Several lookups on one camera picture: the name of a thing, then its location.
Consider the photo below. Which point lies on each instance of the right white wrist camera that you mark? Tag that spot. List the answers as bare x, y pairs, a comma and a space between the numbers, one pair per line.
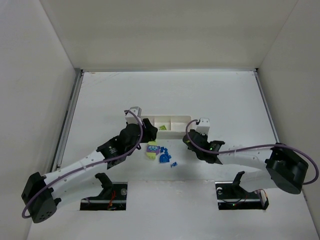
203, 126

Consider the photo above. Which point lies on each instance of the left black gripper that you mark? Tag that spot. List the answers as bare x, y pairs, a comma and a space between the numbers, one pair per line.
149, 129

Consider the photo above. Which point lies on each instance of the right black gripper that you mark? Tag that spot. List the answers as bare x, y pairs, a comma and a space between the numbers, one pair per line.
193, 138

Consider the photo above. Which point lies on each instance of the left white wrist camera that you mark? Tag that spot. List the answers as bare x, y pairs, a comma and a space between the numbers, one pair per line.
133, 115

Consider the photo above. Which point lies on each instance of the lime lego plate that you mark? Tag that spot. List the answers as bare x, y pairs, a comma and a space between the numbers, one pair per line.
151, 155

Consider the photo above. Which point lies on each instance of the purple round lego piece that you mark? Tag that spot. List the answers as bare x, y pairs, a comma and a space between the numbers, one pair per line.
153, 149

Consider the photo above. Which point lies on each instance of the blue arch lego piece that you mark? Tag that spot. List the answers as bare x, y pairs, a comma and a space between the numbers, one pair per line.
164, 158

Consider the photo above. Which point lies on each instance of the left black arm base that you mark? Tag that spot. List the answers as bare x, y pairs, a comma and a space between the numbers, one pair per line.
112, 197

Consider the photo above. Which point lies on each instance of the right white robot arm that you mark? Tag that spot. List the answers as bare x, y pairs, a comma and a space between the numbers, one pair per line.
276, 167

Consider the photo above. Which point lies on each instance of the white three-compartment tray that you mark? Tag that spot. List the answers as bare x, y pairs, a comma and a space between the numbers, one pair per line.
175, 124

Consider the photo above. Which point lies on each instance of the small blue lego pieces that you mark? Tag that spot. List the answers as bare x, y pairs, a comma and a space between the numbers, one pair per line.
163, 150

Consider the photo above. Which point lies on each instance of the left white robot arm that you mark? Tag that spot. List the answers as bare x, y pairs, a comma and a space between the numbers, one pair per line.
44, 194

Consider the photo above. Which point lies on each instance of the lime green lego brick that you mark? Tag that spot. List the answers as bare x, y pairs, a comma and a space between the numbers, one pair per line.
152, 143

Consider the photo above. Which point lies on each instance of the small blue lego piece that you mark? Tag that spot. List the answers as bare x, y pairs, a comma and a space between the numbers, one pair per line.
174, 164

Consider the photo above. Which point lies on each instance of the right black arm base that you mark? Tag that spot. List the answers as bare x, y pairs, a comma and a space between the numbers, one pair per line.
230, 196

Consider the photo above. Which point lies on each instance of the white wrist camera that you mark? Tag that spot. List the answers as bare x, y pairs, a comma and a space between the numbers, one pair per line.
133, 115
203, 126

